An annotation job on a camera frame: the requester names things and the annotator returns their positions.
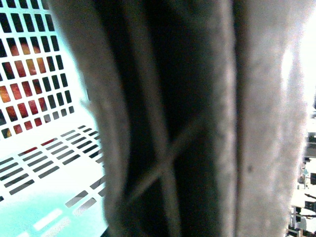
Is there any brown basket handle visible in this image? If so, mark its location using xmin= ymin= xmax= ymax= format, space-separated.
xmin=49 ymin=0 xmax=316 ymax=237

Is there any light blue plastic basket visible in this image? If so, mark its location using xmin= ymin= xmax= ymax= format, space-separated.
xmin=0 ymin=0 xmax=107 ymax=237

